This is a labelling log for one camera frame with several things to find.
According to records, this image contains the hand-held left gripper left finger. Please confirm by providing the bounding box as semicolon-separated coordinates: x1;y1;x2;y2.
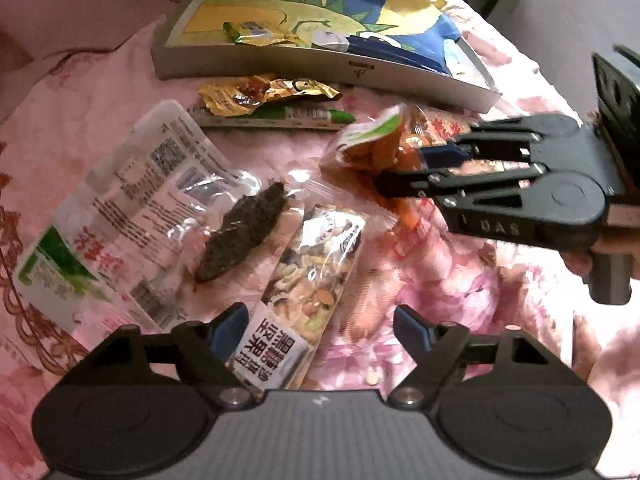
95;302;257;409

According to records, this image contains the person's right hand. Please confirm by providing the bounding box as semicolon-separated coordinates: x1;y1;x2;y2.
559;234;601;282

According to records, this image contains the orange snack packet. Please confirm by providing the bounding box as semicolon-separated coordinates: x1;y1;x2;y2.
320;103;471;227

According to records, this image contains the nut bar packet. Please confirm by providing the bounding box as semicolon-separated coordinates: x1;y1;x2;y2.
225;203;371;392

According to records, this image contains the brown and yellow snack packet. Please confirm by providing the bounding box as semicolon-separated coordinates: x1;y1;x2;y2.
196;74;342;117

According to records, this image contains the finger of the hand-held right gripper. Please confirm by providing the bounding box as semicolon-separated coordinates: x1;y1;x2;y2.
374;161;557;212
419;113;585;170

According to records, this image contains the clear packet of dark meat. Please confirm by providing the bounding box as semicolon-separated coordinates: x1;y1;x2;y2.
175;169;332;287

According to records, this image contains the pink floral blanket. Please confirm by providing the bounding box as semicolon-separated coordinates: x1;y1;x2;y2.
0;0;640;480

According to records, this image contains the green and yellow snack packet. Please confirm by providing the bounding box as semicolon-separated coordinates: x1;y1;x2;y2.
222;19;312;49

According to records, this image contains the green and white stick packet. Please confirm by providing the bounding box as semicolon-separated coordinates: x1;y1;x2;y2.
187;102;359;134

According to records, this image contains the grey box with dinosaur print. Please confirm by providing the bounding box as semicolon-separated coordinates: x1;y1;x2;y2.
150;0;502;114

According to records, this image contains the large white and green packet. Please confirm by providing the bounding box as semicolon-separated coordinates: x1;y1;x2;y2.
12;100;262;335

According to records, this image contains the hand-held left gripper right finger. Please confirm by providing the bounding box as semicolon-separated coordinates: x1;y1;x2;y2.
392;304;547;409

